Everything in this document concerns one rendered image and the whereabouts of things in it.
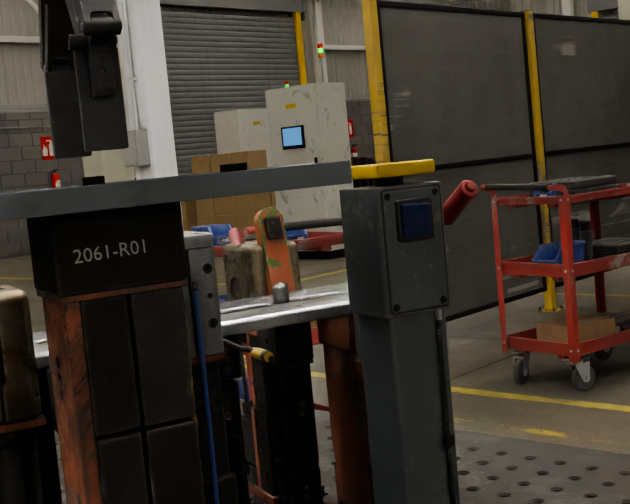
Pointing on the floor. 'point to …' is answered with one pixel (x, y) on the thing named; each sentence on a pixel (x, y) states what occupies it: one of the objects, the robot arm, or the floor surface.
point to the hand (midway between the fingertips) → (86, 139)
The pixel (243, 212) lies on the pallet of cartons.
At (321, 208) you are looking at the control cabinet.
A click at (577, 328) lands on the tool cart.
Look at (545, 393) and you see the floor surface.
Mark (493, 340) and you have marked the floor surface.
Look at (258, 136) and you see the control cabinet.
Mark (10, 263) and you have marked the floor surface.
